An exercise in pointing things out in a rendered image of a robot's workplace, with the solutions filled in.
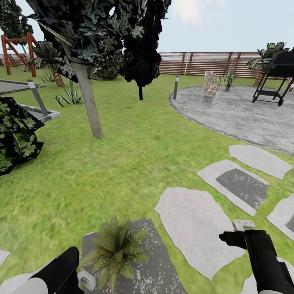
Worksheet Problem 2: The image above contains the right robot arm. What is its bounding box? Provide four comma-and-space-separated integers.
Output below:
219, 219, 294, 294

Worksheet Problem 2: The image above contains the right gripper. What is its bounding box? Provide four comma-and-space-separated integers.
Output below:
219, 231, 243, 249

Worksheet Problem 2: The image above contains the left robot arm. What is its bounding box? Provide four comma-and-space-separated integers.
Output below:
11, 246, 96, 294

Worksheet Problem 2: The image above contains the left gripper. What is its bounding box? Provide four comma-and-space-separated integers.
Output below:
55, 278, 85, 294

